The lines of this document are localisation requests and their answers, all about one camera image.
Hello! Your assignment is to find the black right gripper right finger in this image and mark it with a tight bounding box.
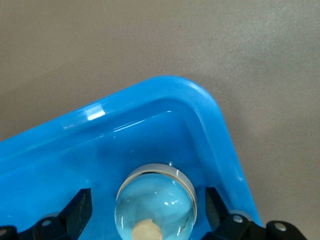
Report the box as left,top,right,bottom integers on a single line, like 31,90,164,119
202,186,308,240

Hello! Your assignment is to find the blue plastic tray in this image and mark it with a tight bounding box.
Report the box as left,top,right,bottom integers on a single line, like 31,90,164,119
0,75,263,240

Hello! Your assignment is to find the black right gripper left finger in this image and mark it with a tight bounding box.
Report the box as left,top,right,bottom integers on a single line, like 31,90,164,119
0,187,94,240

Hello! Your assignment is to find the blue dome call bell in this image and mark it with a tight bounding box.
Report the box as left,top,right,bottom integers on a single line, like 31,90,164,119
114,163,198,240

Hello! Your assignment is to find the brown table cover mat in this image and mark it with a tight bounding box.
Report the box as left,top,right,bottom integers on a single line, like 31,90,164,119
0,0,320,240

